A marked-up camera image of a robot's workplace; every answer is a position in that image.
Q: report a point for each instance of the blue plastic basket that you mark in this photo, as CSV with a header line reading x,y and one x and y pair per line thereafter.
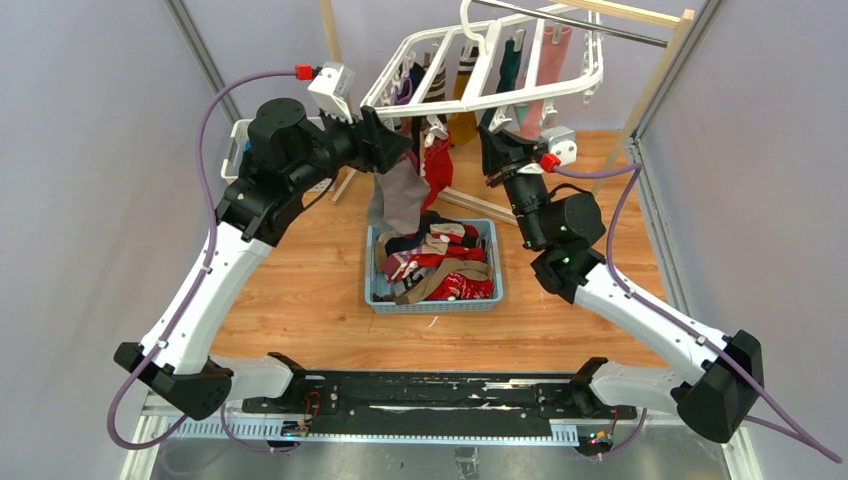
x,y
375,284

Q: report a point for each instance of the white plastic clip hanger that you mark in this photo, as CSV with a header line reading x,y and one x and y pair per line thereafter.
x,y
486,36

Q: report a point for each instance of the grey sock orange cuff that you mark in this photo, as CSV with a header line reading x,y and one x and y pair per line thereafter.
x,y
404,193

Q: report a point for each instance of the brown white striped sock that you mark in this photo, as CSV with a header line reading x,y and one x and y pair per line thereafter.
x,y
437,88

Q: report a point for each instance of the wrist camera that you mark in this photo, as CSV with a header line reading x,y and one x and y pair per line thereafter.
x,y
329,90
560,147

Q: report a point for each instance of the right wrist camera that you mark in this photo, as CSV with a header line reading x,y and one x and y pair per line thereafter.
x,y
560,147

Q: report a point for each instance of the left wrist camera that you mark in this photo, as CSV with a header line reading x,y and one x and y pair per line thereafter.
x,y
329,90

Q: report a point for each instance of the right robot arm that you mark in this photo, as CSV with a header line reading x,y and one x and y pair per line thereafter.
x,y
712,380

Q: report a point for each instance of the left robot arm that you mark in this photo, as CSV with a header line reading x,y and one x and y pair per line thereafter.
x,y
288,155

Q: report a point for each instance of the white plastic basket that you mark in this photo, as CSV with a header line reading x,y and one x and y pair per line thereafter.
x,y
238,144

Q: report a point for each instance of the pile of socks in basket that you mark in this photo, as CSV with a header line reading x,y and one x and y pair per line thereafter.
x,y
444,260

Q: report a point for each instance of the metal hanging rod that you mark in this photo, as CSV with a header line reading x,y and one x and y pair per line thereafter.
x,y
584,25

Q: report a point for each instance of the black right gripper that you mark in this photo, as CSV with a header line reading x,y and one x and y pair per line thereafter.
x,y
500,150

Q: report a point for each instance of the red white sock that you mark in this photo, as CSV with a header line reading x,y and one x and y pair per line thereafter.
x,y
437,169

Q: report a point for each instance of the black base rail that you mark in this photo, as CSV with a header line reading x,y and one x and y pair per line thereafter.
x,y
435,404

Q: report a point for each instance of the pink green sock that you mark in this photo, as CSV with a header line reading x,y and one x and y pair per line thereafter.
x,y
555,44

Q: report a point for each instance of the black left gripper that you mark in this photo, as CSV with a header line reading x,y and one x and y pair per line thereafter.
x,y
375,145

